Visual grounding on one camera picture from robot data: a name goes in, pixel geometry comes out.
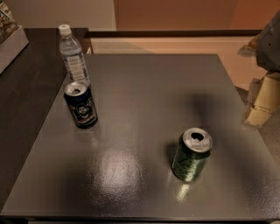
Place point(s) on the green soda can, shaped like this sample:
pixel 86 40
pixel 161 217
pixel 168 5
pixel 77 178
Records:
pixel 194 148

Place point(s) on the clear plastic water bottle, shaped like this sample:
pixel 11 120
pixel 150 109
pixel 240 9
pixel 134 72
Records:
pixel 72 55

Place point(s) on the grey robot gripper body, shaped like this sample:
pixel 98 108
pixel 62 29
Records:
pixel 269 48

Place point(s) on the white box with snacks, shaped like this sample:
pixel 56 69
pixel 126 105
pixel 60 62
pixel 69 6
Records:
pixel 13 39

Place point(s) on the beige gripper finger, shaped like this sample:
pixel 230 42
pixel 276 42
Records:
pixel 249 50
pixel 263 99

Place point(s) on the dark blue soda can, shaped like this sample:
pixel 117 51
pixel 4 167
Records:
pixel 80 103

